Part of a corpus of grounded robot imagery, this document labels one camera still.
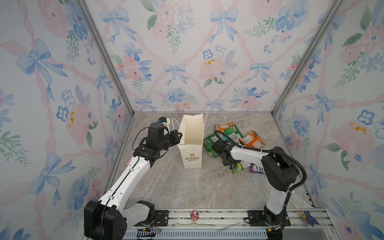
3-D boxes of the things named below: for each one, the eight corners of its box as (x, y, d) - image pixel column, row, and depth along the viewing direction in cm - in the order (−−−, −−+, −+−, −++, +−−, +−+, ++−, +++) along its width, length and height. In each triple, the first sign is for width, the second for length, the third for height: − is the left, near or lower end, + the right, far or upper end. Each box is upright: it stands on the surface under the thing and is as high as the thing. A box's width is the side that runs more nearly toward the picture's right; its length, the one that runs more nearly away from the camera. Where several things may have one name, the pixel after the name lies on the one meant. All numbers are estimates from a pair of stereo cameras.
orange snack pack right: (251, 154, 99) (253, 150, 96) (238, 141, 105) (239, 138, 102) (264, 144, 104) (266, 141, 101) (251, 133, 110) (253, 129, 107)
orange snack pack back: (216, 132, 110) (216, 129, 107) (214, 127, 113) (214, 124, 110) (234, 128, 112) (235, 126, 109) (231, 124, 115) (232, 121, 112)
